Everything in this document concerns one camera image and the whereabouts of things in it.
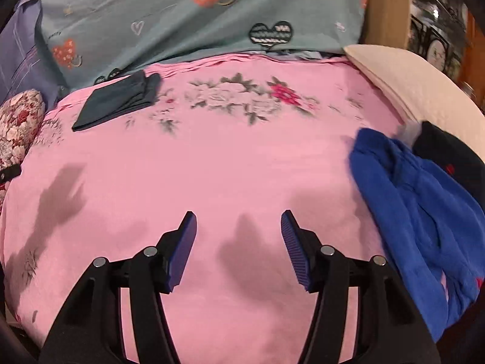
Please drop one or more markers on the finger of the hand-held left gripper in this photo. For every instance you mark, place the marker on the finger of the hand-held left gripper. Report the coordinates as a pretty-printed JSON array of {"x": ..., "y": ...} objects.
[{"x": 9, "y": 173}]

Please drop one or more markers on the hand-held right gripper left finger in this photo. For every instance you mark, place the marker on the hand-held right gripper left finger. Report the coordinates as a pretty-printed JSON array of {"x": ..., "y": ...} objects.
[{"x": 182, "y": 250}]

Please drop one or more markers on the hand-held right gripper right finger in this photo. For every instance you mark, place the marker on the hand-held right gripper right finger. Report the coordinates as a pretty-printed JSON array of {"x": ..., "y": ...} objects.
[{"x": 295, "y": 250}]

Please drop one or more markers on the dark teal pants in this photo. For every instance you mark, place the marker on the dark teal pants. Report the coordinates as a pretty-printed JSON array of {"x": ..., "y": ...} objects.
[{"x": 113, "y": 102}]

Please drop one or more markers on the red white floral pillow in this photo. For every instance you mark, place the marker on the red white floral pillow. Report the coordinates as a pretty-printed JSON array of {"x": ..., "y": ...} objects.
[{"x": 21, "y": 125}]

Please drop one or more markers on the pink floral bedsheet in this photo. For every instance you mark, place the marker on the pink floral bedsheet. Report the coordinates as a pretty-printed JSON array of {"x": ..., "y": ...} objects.
[{"x": 227, "y": 167}]

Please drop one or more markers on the purple plaid pillow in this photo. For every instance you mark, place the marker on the purple plaid pillow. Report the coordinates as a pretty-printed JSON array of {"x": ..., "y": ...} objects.
[{"x": 22, "y": 57}]

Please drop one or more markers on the blue garment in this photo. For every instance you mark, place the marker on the blue garment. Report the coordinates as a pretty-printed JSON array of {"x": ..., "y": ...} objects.
[{"x": 409, "y": 212}]

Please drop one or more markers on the dark navy garment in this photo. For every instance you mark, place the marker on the dark navy garment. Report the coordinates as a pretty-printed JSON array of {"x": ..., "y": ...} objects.
[{"x": 454, "y": 159}]

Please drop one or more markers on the cream textured pillow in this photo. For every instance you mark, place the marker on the cream textured pillow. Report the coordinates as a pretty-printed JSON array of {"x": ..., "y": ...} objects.
[{"x": 409, "y": 79}]

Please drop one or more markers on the teal heart-print quilt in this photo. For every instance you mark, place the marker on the teal heart-print quilt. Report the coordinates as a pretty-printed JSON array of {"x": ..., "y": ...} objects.
[{"x": 170, "y": 15}]

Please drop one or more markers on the wooden headboard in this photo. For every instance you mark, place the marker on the wooden headboard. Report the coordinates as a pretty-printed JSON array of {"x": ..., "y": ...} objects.
[{"x": 386, "y": 7}]

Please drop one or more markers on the dark display shelf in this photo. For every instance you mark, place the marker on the dark display shelf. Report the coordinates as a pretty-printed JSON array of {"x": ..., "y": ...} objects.
[{"x": 435, "y": 26}]

